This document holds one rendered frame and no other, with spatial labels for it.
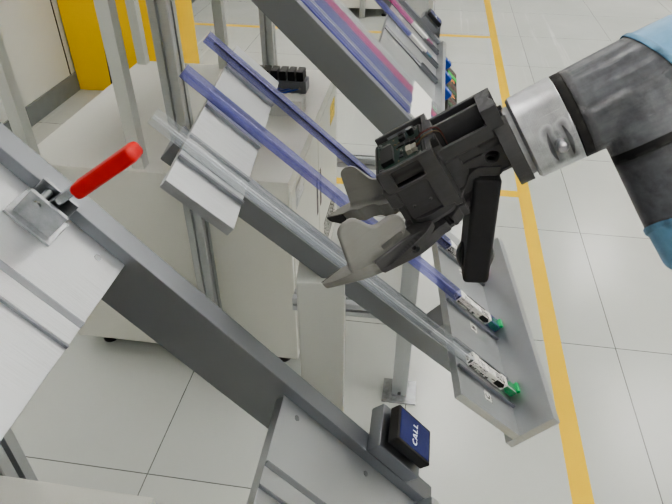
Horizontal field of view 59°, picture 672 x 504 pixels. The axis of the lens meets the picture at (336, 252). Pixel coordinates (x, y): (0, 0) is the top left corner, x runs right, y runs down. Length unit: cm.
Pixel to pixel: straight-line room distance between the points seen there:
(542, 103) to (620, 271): 178
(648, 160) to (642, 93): 5
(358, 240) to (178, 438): 118
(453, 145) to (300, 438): 29
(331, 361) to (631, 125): 49
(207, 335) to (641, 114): 39
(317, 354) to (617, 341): 132
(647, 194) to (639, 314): 160
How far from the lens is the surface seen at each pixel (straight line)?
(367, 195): 61
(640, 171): 53
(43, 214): 46
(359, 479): 60
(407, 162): 50
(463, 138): 52
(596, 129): 52
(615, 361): 193
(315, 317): 77
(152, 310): 52
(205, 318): 51
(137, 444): 165
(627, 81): 52
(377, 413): 62
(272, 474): 51
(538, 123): 51
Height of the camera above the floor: 128
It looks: 37 degrees down
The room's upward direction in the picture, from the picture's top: straight up
